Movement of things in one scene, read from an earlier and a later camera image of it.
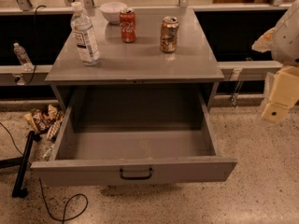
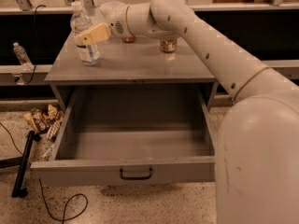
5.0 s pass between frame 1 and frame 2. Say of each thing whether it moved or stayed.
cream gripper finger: moved
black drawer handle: stayed
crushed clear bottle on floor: stayed
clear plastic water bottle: stayed
